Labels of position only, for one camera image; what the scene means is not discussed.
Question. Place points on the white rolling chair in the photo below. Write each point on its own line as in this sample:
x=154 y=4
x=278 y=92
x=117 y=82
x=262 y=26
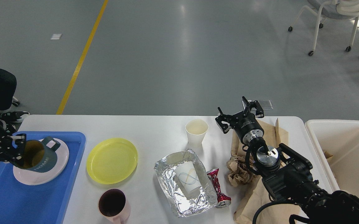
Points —
x=334 y=10

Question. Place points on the pink mug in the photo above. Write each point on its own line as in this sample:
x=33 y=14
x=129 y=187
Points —
x=114 y=206

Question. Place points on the yellow plastic plate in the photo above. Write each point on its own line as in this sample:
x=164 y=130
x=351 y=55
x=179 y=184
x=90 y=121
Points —
x=112 y=161

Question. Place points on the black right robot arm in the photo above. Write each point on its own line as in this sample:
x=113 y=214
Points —
x=286 y=174

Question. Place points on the teal home mug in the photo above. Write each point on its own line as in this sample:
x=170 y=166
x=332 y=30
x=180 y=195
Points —
x=39 y=156

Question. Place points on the crushed red can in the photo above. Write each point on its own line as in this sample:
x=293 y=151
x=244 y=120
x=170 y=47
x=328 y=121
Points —
x=222 y=199

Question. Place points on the pink plate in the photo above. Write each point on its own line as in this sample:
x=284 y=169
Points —
x=35 y=178

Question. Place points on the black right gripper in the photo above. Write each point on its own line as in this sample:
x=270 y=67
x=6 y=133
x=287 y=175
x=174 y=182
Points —
x=244 y=123

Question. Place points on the white floor label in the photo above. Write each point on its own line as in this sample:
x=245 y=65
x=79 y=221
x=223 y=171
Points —
x=56 y=36

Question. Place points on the blue plastic tray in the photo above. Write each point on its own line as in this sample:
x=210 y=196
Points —
x=44 y=203

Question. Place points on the brown paper bag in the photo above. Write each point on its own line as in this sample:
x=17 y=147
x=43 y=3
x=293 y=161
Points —
x=255 y=193

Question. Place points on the crumpled brown paper ball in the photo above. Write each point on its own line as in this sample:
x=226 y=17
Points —
x=239 y=173

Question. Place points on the aluminium foil tray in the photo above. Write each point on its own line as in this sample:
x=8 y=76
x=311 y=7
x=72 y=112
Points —
x=184 y=204

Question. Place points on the transparent floor plate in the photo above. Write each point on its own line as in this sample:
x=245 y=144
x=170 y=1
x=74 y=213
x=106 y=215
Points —
x=265 y=104

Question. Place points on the white paper cup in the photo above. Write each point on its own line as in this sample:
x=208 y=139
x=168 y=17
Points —
x=196 y=130

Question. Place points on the white plastic bin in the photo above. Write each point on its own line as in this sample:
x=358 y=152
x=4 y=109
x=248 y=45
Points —
x=337 y=145

